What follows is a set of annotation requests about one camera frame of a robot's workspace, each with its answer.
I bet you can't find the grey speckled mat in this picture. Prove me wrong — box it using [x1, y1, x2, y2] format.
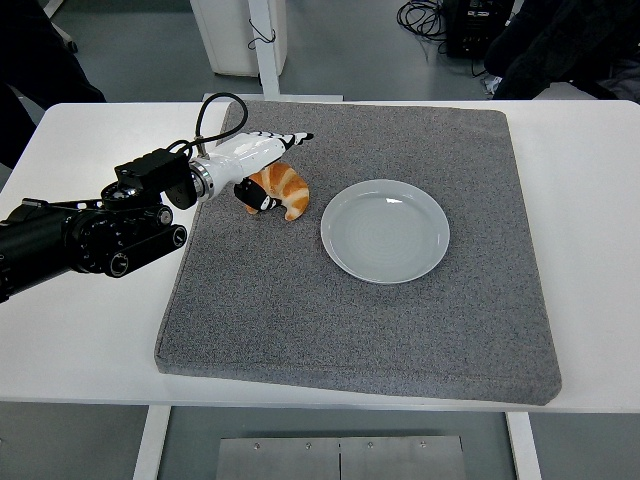
[153, 99, 562, 405]

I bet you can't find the golden croissant bread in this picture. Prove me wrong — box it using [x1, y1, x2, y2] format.
[247, 162, 311, 221]

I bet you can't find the white table leg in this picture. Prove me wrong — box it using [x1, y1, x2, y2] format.
[132, 405, 172, 480]
[505, 412, 544, 480]

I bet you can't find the black coiled floor cable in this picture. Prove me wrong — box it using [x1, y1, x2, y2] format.
[396, 0, 449, 56]

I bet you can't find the black electronics box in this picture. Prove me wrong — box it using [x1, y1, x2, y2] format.
[443, 0, 516, 57]

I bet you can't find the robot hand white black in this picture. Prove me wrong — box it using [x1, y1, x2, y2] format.
[201, 129, 316, 216]

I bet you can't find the light grey round plate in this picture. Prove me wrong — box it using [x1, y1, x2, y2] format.
[320, 178, 451, 285]

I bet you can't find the grey chair leg with caster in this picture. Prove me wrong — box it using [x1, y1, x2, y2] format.
[42, 0, 80, 54]

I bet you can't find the person in dark clothing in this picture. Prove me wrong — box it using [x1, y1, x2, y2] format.
[483, 0, 640, 104]
[0, 0, 107, 169]

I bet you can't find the white stand post with foot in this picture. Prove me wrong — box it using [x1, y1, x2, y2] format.
[202, 0, 346, 105]

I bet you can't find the thin black cable on post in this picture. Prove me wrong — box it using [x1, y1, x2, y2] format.
[248, 27, 278, 50]

